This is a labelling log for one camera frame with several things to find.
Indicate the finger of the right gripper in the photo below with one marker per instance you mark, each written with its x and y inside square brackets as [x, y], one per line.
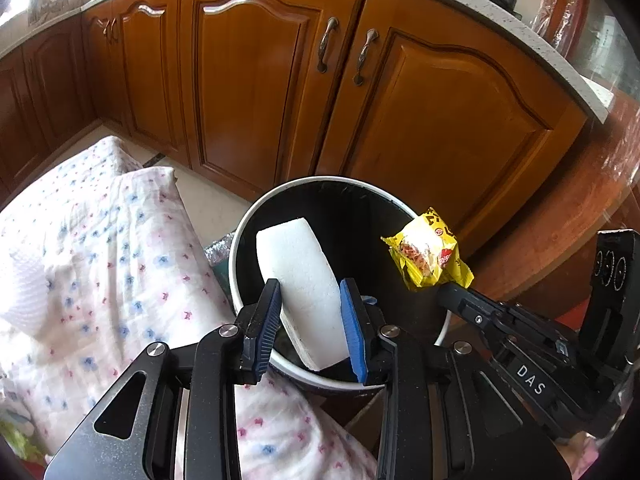
[536, 329]
[474, 307]

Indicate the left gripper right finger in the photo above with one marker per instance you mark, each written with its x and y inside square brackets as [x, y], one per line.
[447, 414]

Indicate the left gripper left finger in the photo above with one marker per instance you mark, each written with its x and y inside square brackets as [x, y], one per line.
[132, 432]

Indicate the yellow noodle wrapper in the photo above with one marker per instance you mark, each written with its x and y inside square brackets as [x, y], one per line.
[427, 253]

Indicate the white foam block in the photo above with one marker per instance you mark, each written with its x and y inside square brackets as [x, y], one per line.
[311, 302]

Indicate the green snack bag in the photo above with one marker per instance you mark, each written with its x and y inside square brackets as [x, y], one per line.
[22, 447]

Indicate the brown lower kitchen cabinets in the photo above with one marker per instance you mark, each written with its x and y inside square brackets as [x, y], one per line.
[452, 103]

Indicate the floral white tablecloth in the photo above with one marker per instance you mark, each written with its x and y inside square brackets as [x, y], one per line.
[98, 259]

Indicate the black tracker camera box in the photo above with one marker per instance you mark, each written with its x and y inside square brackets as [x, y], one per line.
[610, 328]

